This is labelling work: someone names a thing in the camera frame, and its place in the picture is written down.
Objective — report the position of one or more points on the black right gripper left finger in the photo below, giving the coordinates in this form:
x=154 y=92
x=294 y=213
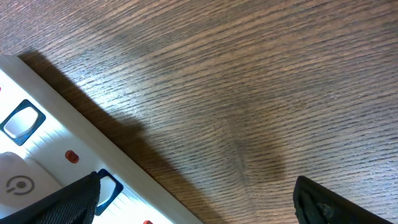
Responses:
x=73 y=204

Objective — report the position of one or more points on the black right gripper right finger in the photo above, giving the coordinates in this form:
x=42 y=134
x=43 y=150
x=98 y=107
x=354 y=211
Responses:
x=315 y=204

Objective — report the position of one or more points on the white power strip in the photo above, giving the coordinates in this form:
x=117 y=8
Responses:
x=38 y=123

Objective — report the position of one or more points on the white USB charger plug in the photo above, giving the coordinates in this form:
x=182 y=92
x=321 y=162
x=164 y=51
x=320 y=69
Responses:
x=23 y=182

